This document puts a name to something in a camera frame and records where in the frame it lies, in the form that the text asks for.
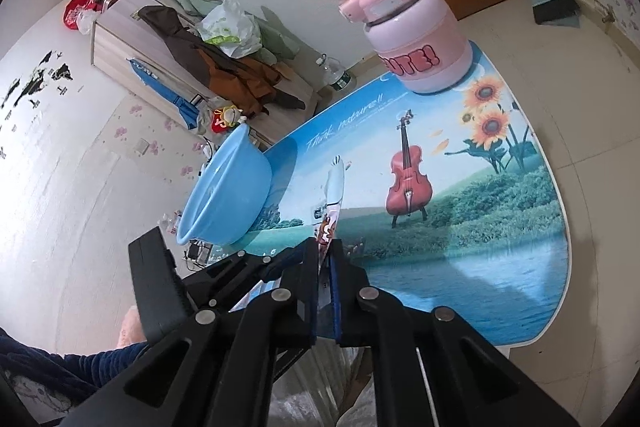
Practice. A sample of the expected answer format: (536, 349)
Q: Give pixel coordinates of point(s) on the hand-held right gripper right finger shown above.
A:
(337, 307)

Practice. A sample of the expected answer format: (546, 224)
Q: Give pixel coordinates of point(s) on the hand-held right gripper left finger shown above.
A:
(307, 297)

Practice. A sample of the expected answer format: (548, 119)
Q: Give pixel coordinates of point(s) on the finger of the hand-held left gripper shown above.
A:
(285, 264)
(225, 267)

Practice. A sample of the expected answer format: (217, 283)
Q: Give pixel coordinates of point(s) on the light blue plastic basin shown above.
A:
(230, 197)

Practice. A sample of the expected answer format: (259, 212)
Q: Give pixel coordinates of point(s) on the white and red snack packet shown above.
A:
(334, 197)

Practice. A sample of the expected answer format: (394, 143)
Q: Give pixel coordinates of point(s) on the person's left forearm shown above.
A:
(60, 367)

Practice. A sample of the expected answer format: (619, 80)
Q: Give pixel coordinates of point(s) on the person's left hand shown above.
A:
(131, 329)

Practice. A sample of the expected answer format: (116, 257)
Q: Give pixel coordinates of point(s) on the black power adapter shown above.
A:
(193, 251)

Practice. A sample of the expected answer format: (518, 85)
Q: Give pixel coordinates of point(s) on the red and white plush toy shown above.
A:
(222, 119)

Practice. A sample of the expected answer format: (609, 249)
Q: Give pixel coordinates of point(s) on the grey cloth bag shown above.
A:
(202, 119)

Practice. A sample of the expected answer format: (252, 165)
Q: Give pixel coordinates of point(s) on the brown and orange hanging jacket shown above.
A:
(220, 72)

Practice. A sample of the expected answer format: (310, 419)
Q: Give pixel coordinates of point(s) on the clear plastic water bottle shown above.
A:
(340, 77)

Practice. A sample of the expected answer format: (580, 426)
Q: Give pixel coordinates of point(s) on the white and green plastic bag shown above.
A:
(225, 24)

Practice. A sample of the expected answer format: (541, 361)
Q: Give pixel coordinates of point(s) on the light wooden wardrobe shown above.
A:
(115, 42)

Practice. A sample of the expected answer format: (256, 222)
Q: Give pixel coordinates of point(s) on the pink water bottle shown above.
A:
(425, 52)

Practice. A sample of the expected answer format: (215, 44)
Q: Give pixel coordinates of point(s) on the red plastic bag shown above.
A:
(80, 9)

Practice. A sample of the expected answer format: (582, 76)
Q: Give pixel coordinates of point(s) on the white wall socket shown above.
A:
(143, 146)

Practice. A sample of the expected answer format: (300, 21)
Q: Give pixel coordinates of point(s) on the black wall decals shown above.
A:
(62, 72)

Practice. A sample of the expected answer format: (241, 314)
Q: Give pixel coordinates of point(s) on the brass wall valve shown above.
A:
(608, 14)

